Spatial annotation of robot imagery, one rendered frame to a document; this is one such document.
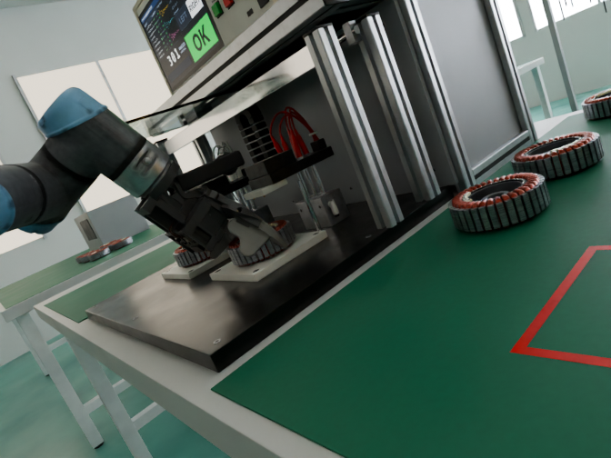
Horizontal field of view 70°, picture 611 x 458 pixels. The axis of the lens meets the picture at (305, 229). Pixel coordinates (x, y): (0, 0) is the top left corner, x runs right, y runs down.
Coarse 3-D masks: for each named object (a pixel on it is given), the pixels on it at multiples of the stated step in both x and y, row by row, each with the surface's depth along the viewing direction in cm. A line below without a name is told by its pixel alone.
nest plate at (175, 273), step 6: (222, 252) 88; (210, 258) 87; (216, 258) 85; (222, 258) 86; (198, 264) 86; (204, 264) 83; (210, 264) 84; (168, 270) 93; (174, 270) 91; (180, 270) 88; (186, 270) 85; (192, 270) 83; (198, 270) 83; (204, 270) 83; (168, 276) 90; (174, 276) 88; (180, 276) 85; (186, 276) 82; (192, 276) 82
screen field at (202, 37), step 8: (200, 24) 80; (208, 24) 78; (192, 32) 83; (200, 32) 81; (208, 32) 79; (192, 40) 84; (200, 40) 82; (208, 40) 80; (216, 40) 78; (192, 48) 85; (200, 48) 83; (208, 48) 81; (200, 56) 84
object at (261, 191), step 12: (276, 156) 71; (288, 156) 73; (312, 156) 75; (324, 156) 77; (252, 168) 73; (264, 168) 70; (276, 168) 71; (288, 168) 72; (300, 168) 74; (312, 168) 77; (252, 180) 74; (264, 180) 72; (276, 180) 70; (312, 180) 79; (252, 192) 72; (264, 192) 69; (324, 192) 77
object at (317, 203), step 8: (328, 192) 78; (336, 192) 78; (304, 200) 81; (312, 200) 77; (320, 200) 76; (328, 200) 76; (336, 200) 78; (344, 200) 79; (304, 208) 80; (320, 208) 76; (328, 208) 76; (344, 208) 78; (304, 216) 81; (320, 216) 78; (328, 216) 76; (344, 216) 78; (312, 224) 80; (320, 224) 79; (328, 224) 77
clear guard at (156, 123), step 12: (216, 96) 82; (228, 96) 88; (168, 108) 76; (180, 108) 78; (192, 108) 84; (204, 108) 90; (132, 120) 72; (144, 120) 75; (156, 120) 80; (168, 120) 86; (180, 120) 93; (192, 120) 101; (144, 132) 88; (156, 132) 95
